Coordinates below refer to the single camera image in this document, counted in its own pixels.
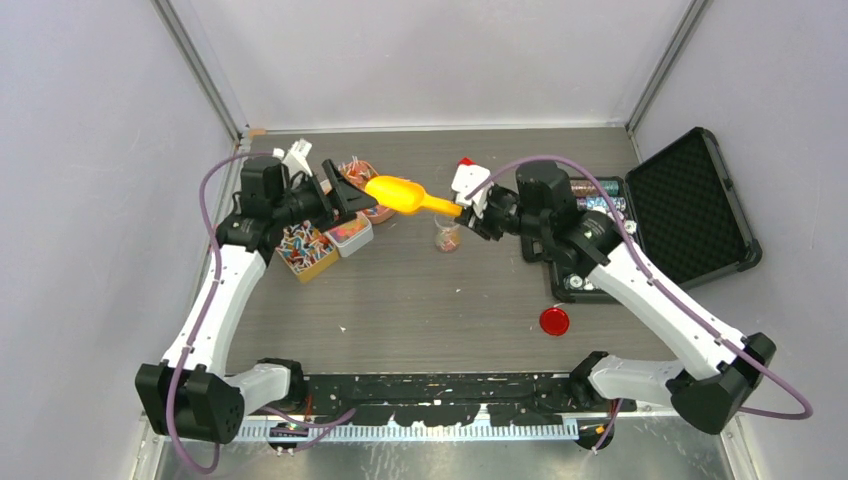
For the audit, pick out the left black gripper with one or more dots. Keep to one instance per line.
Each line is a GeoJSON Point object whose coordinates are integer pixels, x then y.
{"type": "Point", "coordinates": [342, 195]}

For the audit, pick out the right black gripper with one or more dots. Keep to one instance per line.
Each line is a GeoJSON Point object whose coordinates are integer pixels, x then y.
{"type": "Point", "coordinates": [483, 225]}

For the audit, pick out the yellow plastic scoop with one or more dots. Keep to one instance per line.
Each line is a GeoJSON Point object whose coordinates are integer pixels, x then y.
{"type": "Point", "coordinates": [407, 197]}

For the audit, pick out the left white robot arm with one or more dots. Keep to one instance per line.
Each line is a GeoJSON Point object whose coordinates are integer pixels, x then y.
{"type": "Point", "coordinates": [187, 394]}

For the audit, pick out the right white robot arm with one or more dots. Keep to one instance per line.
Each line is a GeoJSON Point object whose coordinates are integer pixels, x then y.
{"type": "Point", "coordinates": [716, 366]}

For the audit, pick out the white tray of gummy candies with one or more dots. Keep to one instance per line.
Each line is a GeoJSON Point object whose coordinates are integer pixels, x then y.
{"type": "Point", "coordinates": [350, 237]}

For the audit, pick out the yellow tray of wrapped candies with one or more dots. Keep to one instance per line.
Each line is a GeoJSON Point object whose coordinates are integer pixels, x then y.
{"type": "Point", "coordinates": [306, 251]}

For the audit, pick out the pink tray of lollipops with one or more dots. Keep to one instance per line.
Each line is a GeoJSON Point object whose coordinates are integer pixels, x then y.
{"type": "Point", "coordinates": [359, 172]}

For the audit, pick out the clear plastic jar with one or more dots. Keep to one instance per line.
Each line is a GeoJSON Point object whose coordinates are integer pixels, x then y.
{"type": "Point", "coordinates": [447, 238]}

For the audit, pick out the red jar lid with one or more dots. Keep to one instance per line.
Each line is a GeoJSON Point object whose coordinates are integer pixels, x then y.
{"type": "Point", "coordinates": [554, 321]}

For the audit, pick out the black poker chip case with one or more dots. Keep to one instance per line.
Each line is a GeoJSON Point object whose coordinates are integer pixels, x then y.
{"type": "Point", "coordinates": [681, 208]}

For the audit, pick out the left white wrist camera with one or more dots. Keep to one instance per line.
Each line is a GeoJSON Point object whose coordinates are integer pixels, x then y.
{"type": "Point", "coordinates": [295, 158]}

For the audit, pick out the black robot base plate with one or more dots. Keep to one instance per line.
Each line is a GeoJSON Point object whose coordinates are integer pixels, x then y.
{"type": "Point", "coordinates": [445, 399]}

